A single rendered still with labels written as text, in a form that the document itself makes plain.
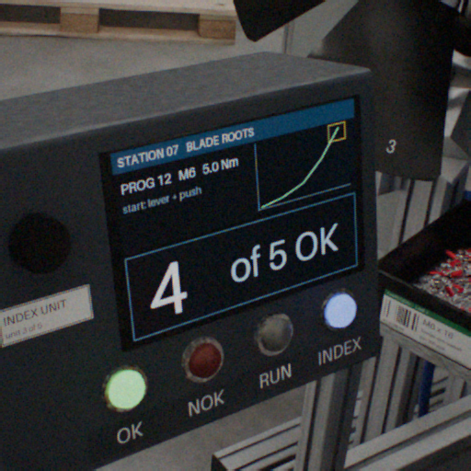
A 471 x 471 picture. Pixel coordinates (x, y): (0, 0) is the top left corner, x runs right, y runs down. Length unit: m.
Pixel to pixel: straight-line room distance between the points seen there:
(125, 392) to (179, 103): 0.16
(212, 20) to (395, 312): 2.96
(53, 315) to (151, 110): 0.12
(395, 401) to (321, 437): 0.99
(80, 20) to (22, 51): 0.27
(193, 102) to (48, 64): 3.25
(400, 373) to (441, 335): 0.66
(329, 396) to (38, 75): 2.99
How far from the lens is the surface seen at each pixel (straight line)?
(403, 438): 0.94
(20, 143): 0.50
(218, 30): 4.02
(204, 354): 0.57
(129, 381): 0.55
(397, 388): 1.78
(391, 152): 1.22
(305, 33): 2.78
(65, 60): 3.83
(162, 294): 0.55
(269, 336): 0.60
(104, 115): 0.53
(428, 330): 1.11
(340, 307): 0.62
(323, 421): 0.81
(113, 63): 3.81
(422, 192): 1.59
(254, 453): 2.02
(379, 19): 1.26
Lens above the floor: 1.48
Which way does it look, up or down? 32 degrees down
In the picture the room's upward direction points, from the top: 5 degrees clockwise
